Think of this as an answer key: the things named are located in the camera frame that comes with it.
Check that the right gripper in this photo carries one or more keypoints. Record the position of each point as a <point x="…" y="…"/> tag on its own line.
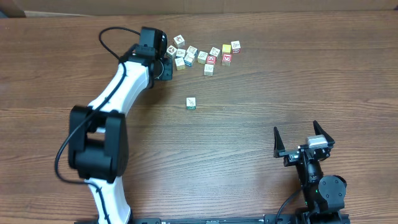
<point x="291" y="157"/>

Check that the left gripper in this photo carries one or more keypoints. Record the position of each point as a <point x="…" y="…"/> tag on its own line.
<point x="167" y="71"/>

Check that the green sided wooden block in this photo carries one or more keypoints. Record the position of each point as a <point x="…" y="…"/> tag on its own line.
<point x="191" y="103"/>

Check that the yellow sided gift block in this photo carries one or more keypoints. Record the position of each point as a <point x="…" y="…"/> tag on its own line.
<point x="180" y="63"/>

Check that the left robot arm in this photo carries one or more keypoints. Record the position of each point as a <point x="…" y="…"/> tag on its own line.
<point x="97" y="143"/>

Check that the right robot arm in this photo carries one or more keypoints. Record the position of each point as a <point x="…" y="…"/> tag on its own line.
<point x="324" y="195"/>

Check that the soccer ball wooden block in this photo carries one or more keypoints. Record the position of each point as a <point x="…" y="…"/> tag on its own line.
<point x="171" y="51"/>

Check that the ice cream wooden block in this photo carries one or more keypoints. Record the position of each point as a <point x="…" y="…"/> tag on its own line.
<point x="180" y="53"/>

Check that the sailboat blue wooden block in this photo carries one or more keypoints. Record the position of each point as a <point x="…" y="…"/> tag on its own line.
<point x="189" y="59"/>

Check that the top red picture block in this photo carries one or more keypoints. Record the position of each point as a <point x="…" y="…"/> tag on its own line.
<point x="179" y="41"/>

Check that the blue sided picture block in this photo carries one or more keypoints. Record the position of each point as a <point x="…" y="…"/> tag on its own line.
<point x="192" y="50"/>

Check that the lower white wooden block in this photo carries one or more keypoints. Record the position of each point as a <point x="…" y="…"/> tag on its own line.
<point x="208" y="69"/>

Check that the red face wooden block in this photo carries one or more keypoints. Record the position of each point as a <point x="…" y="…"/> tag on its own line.
<point x="211" y="60"/>

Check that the white tilted picture block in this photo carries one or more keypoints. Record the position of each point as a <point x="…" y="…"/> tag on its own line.
<point x="215" y="52"/>

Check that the red letter wooden block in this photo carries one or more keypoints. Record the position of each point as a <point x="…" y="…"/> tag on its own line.
<point x="226" y="59"/>

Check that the yellow top wooden block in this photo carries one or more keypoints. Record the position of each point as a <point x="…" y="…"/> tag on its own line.
<point x="226" y="49"/>

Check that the far right white block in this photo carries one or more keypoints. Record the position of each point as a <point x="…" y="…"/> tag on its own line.
<point x="235" y="47"/>

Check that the cardboard panel at back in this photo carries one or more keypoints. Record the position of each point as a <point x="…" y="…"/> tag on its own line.
<point x="130" y="7"/>

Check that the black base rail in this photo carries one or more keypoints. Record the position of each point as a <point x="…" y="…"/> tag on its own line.
<point x="267" y="219"/>

